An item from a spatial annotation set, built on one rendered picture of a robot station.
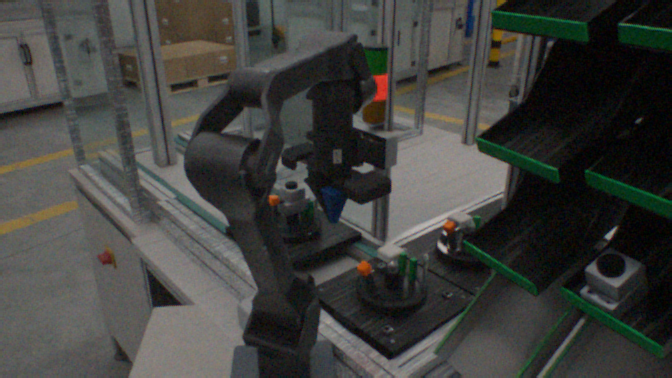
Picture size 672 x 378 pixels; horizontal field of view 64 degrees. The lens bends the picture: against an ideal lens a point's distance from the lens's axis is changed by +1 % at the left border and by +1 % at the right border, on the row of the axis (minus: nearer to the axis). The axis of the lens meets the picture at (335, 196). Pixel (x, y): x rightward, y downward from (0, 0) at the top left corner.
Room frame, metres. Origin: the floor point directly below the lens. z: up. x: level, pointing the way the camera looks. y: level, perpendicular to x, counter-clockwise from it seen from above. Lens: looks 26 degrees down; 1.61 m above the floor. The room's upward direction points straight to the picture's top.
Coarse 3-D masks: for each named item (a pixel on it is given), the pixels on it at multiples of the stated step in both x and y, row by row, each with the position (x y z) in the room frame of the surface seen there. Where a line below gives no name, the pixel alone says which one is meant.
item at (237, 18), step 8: (232, 0) 1.55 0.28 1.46; (240, 0) 1.55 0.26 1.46; (232, 8) 1.56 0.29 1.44; (240, 8) 1.54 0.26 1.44; (240, 16) 1.54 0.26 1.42; (240, 24) 1.54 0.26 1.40; (240, 32) 1.54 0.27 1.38; (240, 40) 1.54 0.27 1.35; (240, 48) 1.54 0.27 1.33; (240, 56) 1.54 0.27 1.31; (240, 64) 1.54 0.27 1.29; (248, 112) 1.54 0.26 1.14; (248, 120) 1.54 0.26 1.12; (248, 128) 1.54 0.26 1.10; (248, 136) 1.54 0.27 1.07
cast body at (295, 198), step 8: (288, 184) 1.13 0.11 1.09; (296, 184) 1.13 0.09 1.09; (280, 192) 1.14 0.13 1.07; (288, 192) 1.11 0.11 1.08; (296, 192) 1.12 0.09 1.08; (304, 192) 1.13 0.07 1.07; (288, 200) 1.11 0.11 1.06; (296, 200) 1.12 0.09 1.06; (304, 200) 1.13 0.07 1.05; (280, 208) 1.12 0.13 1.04; (288, 208) 1.10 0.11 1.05; (296, 208) 1.12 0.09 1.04; (304, 208) 1.13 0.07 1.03
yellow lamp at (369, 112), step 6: (372, 102) 1.08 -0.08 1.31; (378, 102) 1.08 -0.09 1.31; (384, 102) 1.08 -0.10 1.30; (366, 108) 1.08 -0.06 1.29; (372, 108) 1.08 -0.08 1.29; (378, 108) 1.08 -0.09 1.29; (384, 108) 1.09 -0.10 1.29; (366, 114) 1.08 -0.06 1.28; (372, 114) 1.08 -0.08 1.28; (378, 114) 1.08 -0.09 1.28; (384, 114) 1.09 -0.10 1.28; (366, 120) 1.08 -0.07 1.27; (372, 120) 1.07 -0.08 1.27; (378, 120) 1.08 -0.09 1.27; (384, 120) 1.09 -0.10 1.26
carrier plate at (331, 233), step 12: (324, 216) 1.21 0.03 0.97; (228, 228) 1.14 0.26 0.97; (324, 228) 1.14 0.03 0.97; (336, 228) 1.14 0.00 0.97; (348, 228) 1.14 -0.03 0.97; (312, 240) 1.08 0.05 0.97; (324, 240) 1.08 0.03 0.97; (336, 240) 1.08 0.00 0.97; (348, 240) 1.09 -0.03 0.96; (300, 252) 1.03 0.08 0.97; (312, 252) 1.03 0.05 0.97; (324, 252) 1.05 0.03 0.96; (300, 264) 1.00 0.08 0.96
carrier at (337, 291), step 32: (384, 256) 1.00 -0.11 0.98; (320, 288) 0.89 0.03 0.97; (352, 288) 0.89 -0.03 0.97; (384, 288) 0.86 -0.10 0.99; (416, 288) 0.86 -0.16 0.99; (448, 288) 0.89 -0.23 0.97; (352, 320) 0.79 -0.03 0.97; (384, 320) 0.79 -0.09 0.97; (416, 320) 0.79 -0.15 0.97; (448, 320) 0.80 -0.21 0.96; (384, 352) 0.72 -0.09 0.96
